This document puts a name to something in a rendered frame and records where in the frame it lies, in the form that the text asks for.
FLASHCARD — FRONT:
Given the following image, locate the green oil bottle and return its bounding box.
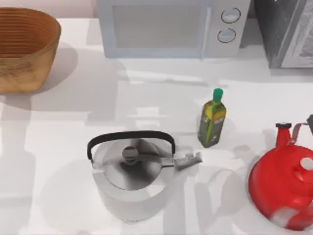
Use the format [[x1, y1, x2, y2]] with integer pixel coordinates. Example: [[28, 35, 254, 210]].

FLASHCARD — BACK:
[[197, 88, 227, 148]]

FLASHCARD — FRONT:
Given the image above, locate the microwave oven door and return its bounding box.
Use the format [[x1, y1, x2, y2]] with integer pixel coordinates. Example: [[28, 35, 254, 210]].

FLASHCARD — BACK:
[[96, 0, 212, 60]]

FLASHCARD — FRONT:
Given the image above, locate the round microwave knob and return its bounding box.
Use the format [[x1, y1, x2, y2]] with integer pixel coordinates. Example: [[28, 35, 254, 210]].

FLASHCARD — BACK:
[[217, 28, 237, 44], [221, 7, 241, 22]]

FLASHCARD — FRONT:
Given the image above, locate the pale microwave oven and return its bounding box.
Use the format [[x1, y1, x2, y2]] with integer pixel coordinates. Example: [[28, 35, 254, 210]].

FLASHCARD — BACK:
[[95, 0, 252, 61]]

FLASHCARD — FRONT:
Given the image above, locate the red kettle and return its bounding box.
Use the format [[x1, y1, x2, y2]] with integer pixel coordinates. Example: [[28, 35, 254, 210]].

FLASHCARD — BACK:
[[248, 114, 313, 231]]

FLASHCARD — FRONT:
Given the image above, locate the woven wooden basket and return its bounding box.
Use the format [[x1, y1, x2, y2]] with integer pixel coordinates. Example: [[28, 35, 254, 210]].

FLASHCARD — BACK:
[[0, 7, 62, 94]]

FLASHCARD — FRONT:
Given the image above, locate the grey cabinet with dark inside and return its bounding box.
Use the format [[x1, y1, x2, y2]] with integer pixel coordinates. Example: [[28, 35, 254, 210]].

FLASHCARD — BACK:
[[253, 0, 313, 69]]

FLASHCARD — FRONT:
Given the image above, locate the silver kettle with black handle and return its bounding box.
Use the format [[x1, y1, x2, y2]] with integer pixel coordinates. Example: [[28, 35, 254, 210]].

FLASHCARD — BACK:
[[87, 131, 204, 224]]

